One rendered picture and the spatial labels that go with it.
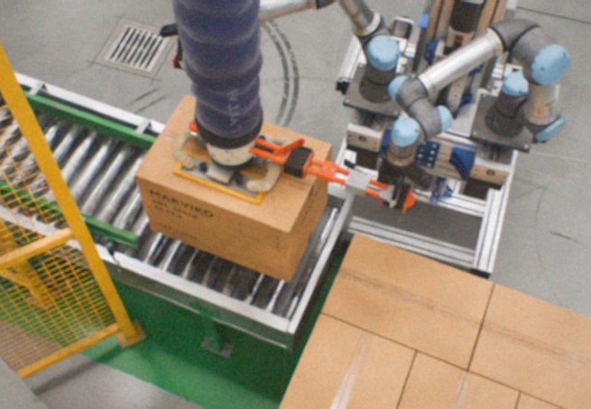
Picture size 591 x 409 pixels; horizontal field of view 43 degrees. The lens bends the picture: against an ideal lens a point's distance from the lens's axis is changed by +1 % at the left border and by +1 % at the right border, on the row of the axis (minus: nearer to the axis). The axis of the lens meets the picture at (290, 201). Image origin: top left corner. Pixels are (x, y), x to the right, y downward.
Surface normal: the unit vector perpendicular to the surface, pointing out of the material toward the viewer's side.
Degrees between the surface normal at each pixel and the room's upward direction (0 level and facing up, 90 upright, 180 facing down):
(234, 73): 102
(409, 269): 0
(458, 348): 0
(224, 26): 71
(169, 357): 0
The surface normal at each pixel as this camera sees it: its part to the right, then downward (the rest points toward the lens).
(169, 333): 0.00, -0.53
